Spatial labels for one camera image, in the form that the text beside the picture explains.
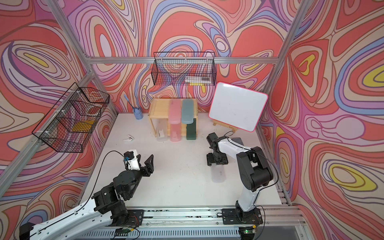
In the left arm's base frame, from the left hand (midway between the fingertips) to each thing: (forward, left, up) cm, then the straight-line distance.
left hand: (149, 156), depth 72 cm
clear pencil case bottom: (+30, +1, -17) cm, 35 cm away
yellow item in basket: (+11, +32, +10) cm, 36 cm away
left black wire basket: (+11, +41, +9) cm, 44 cm away
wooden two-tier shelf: (+33, 0, +1) cm, 33 cm away
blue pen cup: (+44, +20, -14) cm, 51 cm away
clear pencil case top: (-1, -36, -19) cm, 41 cm away
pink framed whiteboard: (+39, -51, -2) cm, 64 cm away
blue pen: (+59, +32, -11) cm, 68 cm away
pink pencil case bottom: (+28, -9, -17) cm, 34 cm away
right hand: (+4, -37, -21) cm, 42 cm away
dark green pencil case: (+29, -20, -17) cm, 39 cm away
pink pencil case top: (+31, -10, +1) cm, 33 cm away
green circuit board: (-28, +13, -24) cm, 39 cm away
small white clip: (+24, +22, -18) cm, 37 cm away
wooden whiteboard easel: (+38, -38, -17) cm, 56 cm away
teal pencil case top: (+29, -18, +2) cm, 34 cm away
